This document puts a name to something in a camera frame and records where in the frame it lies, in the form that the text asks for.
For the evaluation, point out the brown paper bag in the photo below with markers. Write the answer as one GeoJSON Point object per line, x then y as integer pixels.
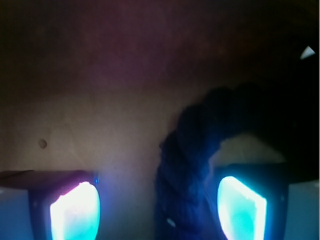
{"type": "Point", "coordinates": [98, 84]}

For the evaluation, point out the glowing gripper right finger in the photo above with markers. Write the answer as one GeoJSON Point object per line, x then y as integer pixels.
{"type": "Point", "coordinates": [267, 202]}

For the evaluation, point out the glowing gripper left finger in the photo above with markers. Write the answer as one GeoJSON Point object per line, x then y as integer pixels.
{"type": "Point", "coordinates": [49, 205]}

